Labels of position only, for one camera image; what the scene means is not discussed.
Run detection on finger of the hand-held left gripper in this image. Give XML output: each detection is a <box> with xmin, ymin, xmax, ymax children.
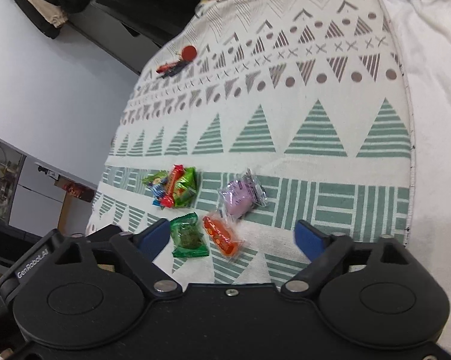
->
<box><xmin>84</xmin><ymin>225</ymin><xmax>123</xmax><ymax>251</ymax></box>

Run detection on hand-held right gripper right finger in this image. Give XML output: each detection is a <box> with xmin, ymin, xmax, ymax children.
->
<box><xmin>280</xmin><ymin>219</ymin><xmax>411</xmax><ymax>300</ymax></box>

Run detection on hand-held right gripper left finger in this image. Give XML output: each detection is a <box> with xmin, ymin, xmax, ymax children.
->
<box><xmin>53</xmin><ymin>217</ymin><xmax>183</xmax><ymax>299</ymax></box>

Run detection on dark green snack packet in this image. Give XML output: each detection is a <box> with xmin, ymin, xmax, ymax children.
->
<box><xmin>169</xmin><ymin>212</ymin><xmax>211</xmax><ymax>259</ymax></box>

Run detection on small orange snack packet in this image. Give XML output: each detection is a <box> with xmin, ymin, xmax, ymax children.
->
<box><xmin>202</xmin><ymin>211</ymin><xmax>246</xmax><ymax>262</ymax></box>

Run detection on brown paper bag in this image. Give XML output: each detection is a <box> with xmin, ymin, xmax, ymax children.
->
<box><xmin>62</xmin><ymin>181</ymin><xmax>96</xmax><ymax>202</ymax></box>

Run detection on green and blue snack packet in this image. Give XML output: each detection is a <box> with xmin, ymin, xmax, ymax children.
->
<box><xmin>142</xmin><ymin>170</ymin><xmax>170</xmax><ymax>208</ymax></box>

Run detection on red candy bar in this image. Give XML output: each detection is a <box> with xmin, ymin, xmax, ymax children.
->
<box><xmin>161</xmin><ymin>164</ymin><xmax>185</xmax><ymax>209</ymax></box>

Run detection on bright green snack packet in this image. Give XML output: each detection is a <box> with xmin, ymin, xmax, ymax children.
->
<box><xmin>172</xmin><ymin>166</ymin><xmax>199</xmax><ymax>208</ymax></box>

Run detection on white kitchen cabinet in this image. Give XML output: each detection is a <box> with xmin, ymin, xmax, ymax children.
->
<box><xmin>0</xmin><ymin>129</ymin><xmax>99</xmax><ymax>241</ymax></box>

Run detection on clear packet with pink mochi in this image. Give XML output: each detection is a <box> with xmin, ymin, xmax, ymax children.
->
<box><xmin>218</xmin><ymin>168</ymin><xmax>267</xmax><ymax>220</ymax></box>

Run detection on triangle printed blanket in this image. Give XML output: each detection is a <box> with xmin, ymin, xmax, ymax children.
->
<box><xmin>85</xmin><ymin>0</ymin><xmax>416</xmax><ymax>286</ymax></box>

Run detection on white duvet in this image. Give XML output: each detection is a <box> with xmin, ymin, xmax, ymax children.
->
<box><xmin>373</xmin><ymin>0</ymin><xmax>451</xmax><ymax>350</ymax></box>

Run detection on hanging dark and beige clothes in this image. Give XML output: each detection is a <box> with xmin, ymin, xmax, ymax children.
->
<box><xmin>0</xmin><ymin>0</ymin><xmax>95</xmax><ymax>40</ymax></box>

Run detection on red keychain with keys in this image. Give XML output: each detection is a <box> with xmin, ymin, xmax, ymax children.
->
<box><xmin>155</xmin><ymin>45</ymin><xmax>199</xmax><ymax>79</ymax></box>

